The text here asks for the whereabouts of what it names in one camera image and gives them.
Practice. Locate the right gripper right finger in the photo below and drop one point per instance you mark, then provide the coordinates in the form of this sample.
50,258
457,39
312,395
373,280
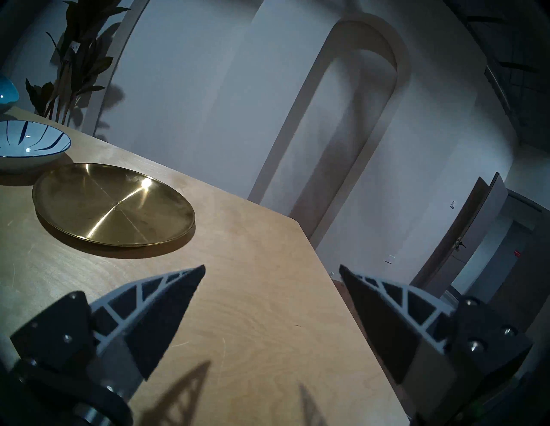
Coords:
386,326

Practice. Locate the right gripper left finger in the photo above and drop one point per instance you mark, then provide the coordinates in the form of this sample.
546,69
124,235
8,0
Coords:
154,317

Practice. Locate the blue penguin plate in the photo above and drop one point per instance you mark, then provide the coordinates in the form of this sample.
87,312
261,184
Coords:
6,92

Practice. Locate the dark grey door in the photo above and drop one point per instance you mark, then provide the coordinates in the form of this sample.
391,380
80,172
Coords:
468,240

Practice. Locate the gold metal plate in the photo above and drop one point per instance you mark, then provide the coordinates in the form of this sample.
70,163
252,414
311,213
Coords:
111,204

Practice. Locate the white plate with blue stripes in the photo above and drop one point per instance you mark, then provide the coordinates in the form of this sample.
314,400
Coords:
30,141

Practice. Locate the tall green leafy plant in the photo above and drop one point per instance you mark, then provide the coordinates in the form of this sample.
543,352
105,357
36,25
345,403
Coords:
81,64

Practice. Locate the white wall outlet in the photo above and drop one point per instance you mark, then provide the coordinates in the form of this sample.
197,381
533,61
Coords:
390,259

